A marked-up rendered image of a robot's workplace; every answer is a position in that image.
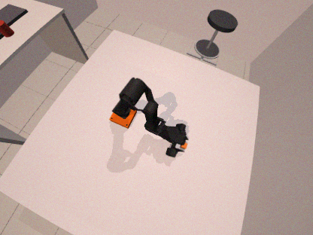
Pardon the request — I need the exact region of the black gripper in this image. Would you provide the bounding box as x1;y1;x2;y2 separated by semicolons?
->
165;124;186;157

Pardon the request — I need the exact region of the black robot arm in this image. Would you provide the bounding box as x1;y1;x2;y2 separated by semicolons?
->
112;78;187;145

